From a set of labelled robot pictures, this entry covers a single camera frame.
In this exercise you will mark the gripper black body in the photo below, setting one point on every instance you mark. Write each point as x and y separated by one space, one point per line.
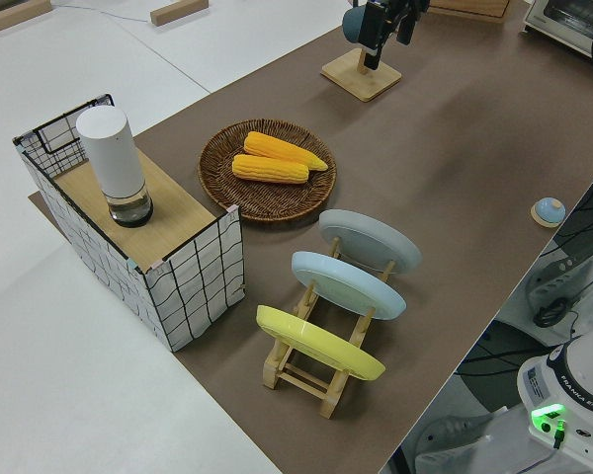
400 6

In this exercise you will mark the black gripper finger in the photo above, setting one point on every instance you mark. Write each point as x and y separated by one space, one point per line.
371 39
407 27

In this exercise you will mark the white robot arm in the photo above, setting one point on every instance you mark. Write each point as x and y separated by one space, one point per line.
568 390

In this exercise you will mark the dark blue mug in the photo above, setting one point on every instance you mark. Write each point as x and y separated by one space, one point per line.
352 24

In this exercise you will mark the wooden mug stand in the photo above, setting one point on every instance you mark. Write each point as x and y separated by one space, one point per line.
363 81

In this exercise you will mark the light wooden cabinet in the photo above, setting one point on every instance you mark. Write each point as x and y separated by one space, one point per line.
469 7

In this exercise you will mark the brown table mat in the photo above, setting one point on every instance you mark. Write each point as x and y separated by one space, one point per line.
425 148

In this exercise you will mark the yellow corn cob pointed tip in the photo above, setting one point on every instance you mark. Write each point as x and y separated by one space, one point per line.
277 147

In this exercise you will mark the white toaster oven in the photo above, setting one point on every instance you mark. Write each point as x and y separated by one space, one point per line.
563 22

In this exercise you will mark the yellow corn cob blunt end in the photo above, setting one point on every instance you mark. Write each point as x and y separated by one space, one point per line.
269 169

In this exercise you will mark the round brown wicker basket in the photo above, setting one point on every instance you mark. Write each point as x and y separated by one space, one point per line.
277 202

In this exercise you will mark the long wooden block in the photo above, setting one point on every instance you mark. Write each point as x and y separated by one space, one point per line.
178 12
15 15

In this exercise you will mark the grey plate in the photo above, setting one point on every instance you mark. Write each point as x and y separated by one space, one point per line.
370 242

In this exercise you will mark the blue dome bell wooden base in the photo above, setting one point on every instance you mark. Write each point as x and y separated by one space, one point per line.
549 210

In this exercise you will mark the light blue plate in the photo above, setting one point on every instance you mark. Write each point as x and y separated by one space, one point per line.
351 286

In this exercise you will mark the white cylindrical bottle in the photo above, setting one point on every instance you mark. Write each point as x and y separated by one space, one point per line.
111 158

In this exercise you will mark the yellow plate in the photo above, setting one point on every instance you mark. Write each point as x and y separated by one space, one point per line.
321 345

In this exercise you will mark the wooden plate rack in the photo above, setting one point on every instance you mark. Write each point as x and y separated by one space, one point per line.
304 380

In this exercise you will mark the green plug connector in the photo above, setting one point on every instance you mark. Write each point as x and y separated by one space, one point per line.
559 432

